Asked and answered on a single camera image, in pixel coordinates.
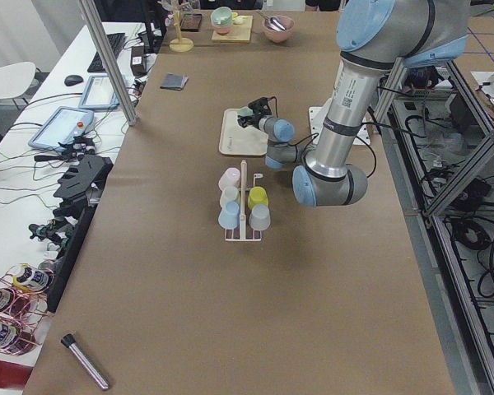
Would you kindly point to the yellow cup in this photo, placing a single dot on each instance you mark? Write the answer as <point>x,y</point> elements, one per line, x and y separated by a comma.
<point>257,195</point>

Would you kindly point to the light blue cup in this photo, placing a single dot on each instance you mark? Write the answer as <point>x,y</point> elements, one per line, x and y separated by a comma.
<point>229,217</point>

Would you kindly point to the metal ice scoop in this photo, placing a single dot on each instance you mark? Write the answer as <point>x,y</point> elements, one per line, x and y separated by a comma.
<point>272,22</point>

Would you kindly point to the stacked green bowls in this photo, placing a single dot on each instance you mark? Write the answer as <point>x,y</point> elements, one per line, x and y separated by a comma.
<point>221,20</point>

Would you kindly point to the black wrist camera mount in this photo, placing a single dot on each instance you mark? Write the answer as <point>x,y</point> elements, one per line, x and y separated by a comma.
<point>260,106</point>

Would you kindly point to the teach pendant tablet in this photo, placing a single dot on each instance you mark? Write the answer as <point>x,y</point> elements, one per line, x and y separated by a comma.
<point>98,95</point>
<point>61,128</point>

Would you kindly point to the grey blue cup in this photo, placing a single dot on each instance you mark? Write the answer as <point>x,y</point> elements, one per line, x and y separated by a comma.
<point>260,218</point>

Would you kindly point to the mint green cup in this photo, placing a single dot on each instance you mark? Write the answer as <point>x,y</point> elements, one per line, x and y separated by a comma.
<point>245,112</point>

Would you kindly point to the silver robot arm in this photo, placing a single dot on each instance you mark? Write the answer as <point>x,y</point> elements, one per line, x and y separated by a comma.
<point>371,36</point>

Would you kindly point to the folded grey cloth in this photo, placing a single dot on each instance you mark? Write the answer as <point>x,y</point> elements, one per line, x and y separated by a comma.
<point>174,82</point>

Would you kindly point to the white wire cup rack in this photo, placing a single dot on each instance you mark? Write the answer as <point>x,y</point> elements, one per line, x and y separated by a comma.
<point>243,232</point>

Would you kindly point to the wooden cutting board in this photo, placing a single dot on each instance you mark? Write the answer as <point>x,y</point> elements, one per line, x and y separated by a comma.
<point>239,33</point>

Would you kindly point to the cream rabbit tray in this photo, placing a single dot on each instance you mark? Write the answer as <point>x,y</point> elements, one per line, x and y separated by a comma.
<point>237,141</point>

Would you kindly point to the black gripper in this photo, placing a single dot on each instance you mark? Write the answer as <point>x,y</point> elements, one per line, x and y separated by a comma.
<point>253,120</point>

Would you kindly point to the pink cup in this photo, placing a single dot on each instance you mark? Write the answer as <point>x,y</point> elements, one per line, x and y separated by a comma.
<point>230,178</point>

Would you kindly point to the wooden mug tree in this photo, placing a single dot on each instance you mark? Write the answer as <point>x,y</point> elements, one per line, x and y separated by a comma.
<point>179,43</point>

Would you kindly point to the aluminium frame post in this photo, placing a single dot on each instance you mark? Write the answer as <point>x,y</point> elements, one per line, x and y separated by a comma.
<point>101,42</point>

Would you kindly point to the cream white cup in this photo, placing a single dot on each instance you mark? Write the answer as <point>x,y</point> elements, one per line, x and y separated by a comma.
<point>229,194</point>

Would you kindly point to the black computer mouse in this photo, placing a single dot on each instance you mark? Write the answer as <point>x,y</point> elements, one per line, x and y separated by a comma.
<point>73,80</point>

